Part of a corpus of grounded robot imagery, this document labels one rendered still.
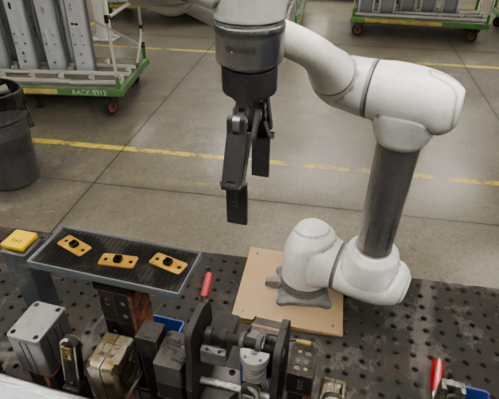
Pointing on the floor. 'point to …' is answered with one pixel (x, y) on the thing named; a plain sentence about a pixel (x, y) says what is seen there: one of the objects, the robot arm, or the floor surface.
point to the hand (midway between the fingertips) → (249, 191)
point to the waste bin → (7, 136)
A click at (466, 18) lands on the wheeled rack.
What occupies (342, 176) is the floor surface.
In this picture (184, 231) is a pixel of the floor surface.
